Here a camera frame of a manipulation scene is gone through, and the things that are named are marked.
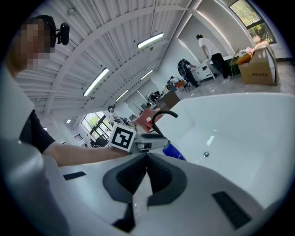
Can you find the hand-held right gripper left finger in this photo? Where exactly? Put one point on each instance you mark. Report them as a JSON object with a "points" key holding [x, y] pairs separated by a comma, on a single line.
{"points": [[96, 196]]}

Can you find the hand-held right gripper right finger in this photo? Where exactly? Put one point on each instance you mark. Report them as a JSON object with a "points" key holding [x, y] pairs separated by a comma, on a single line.
{"points": [[196, 207]]}

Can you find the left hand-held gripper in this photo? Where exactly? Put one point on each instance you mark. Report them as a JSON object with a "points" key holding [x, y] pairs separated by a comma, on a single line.
{"points": [[121, 137]]}

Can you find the white bathtub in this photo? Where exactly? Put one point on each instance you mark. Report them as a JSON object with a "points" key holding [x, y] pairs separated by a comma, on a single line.
{"points": [[230, 129]]}

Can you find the person's left forearm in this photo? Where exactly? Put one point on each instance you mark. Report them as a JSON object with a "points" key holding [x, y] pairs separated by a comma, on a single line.
{"points": [[87, 155]]}

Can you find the black curved faucet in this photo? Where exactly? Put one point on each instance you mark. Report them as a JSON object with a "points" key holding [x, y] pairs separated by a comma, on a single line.
{"points": [[159, 114]]}

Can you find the dark wooden cabinet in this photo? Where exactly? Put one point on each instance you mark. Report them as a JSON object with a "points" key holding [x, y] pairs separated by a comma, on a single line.
{"points": [[170, 100]]}

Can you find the chrome drain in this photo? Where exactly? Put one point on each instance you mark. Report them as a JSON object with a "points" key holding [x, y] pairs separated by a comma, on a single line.
{"points": [[206, 154]]}

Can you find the long ceiling light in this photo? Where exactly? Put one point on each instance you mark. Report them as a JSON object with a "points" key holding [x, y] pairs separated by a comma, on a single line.
{"points": [[122, 95], [151, 40], [147, 74], [95, 81]]}

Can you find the wide multi-pane window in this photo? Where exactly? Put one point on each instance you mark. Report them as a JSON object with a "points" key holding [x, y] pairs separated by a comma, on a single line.
{"points": [[96, 124]]}

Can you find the white cabinet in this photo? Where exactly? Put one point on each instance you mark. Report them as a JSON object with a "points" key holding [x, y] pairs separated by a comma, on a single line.
{"points": [[205, 70]]}

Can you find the person's black clothing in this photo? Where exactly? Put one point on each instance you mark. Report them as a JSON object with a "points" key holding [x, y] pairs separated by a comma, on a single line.
{"points": [[34, 136]]}

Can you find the large brown cardboard box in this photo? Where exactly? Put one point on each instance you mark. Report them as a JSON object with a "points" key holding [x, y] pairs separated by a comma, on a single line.
{"points": [[258, 69]]}

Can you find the dark framed window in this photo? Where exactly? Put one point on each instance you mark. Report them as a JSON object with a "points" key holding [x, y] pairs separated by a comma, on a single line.
{"points": [[249, 13]]}

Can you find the person's face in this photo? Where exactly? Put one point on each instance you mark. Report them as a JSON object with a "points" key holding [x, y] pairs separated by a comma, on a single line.
{"points": [[30, 43]]}

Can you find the black head camera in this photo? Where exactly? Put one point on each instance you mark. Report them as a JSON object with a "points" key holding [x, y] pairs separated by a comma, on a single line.
{"points": [[64, 33]]}

